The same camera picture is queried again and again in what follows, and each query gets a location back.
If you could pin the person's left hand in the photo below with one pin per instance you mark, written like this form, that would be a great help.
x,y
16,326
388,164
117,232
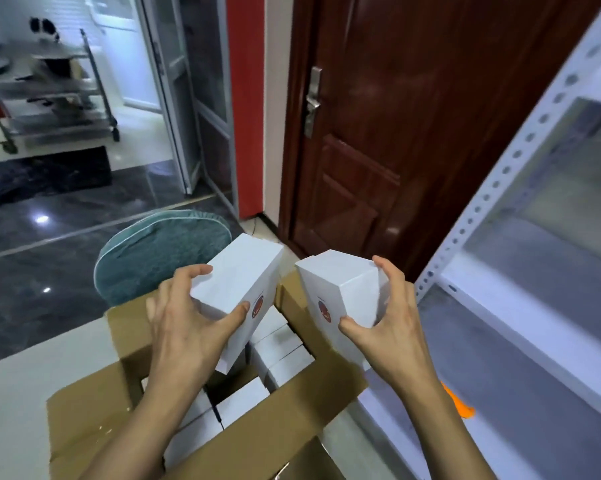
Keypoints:
x,y
185,335

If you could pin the person's right hand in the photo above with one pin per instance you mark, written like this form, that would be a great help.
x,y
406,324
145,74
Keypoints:
x,y
400,340

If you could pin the small white logo box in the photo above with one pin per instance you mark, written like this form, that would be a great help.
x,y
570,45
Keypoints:
x,y
345,290
240,270

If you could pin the orange utility knife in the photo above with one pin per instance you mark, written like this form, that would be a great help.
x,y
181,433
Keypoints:
x,y
460,403

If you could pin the stack of small white boxes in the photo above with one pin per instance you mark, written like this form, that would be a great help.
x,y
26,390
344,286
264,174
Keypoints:
x,y
275,355

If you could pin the large brown cardboard box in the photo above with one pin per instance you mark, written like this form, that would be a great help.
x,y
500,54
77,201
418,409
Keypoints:
x,y
280,420

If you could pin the white metal shelving rack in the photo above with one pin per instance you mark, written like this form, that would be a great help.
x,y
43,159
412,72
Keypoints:
x,y
540,285

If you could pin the teal fabric chair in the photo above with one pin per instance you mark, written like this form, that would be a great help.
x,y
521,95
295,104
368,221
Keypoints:
x,y
150,255

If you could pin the dark floor mat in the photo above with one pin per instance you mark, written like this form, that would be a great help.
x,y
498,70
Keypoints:
x,y
40,180

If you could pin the dark wooden door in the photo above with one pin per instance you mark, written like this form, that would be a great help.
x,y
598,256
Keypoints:
x,y
420,115

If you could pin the metal trolley cart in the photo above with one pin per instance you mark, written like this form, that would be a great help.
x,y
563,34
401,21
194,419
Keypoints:
x,y
55,95

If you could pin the glass door with metal frame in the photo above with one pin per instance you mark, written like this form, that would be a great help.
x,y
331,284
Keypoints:
x,y
195,85

